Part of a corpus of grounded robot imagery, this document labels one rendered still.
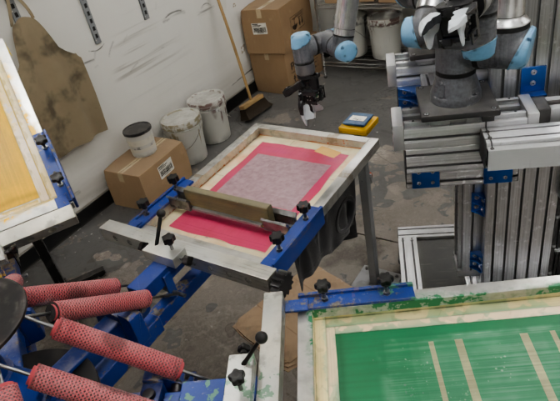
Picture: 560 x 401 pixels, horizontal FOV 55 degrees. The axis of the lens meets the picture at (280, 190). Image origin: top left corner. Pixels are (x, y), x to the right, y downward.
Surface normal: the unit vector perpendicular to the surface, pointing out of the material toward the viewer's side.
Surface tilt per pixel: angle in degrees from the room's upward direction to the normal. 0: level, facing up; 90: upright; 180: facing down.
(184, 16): 90
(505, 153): 90
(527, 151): 90
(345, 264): 0
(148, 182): 90
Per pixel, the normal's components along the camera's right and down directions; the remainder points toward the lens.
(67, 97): 0.49, 0.36
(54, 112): 0.96, -0.07
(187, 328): -0.17, -0.82
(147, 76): 0.84, 0.17
